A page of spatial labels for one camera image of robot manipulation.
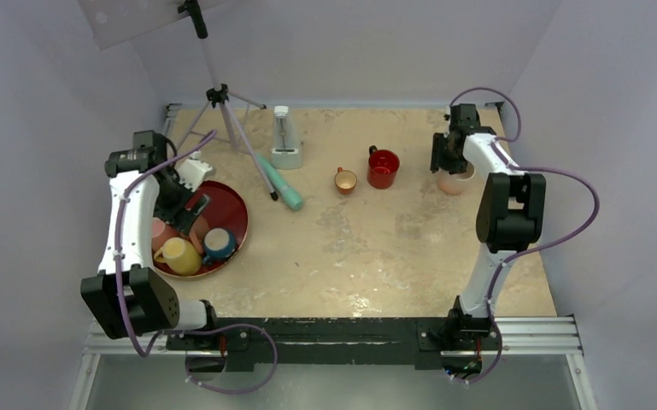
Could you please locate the white metronome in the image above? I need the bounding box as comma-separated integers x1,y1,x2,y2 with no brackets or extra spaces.
271,106,303,170

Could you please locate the red round tray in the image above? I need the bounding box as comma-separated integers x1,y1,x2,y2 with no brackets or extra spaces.
154,180,249,279

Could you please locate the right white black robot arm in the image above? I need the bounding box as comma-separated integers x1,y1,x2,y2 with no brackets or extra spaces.
430,103,546,348

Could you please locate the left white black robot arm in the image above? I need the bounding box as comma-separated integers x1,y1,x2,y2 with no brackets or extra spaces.
80,130,220,349

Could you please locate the white perforated board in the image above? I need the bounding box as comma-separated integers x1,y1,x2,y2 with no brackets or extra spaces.
76,0,233,52

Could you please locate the blue white mug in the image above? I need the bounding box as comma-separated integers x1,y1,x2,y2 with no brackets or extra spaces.
202,227,237,266

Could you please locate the small orange mug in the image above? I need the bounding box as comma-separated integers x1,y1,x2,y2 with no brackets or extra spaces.
334,167,358,196

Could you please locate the salmon mug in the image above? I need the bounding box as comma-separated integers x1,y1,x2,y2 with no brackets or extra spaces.
187,216,210,255

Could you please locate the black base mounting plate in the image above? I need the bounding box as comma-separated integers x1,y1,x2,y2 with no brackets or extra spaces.
167,317,501,373

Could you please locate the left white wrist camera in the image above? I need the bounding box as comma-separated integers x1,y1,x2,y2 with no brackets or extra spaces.
176,158,216,192

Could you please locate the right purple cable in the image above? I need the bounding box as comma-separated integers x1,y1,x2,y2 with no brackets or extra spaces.
447,86,601,386

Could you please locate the yellow mug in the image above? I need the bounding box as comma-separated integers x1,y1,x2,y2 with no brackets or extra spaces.
153,237,202,277

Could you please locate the aluminium frame rail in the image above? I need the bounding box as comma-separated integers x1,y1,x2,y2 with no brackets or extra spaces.
69,318,596,409

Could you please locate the silver tripod stand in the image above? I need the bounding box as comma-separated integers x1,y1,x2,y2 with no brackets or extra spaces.
177,0,279,202

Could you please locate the light pink mug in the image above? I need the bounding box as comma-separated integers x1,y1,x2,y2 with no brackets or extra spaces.
437,163,475,196

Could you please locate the red mug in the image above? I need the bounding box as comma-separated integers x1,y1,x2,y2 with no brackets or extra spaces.
367,145,401,190

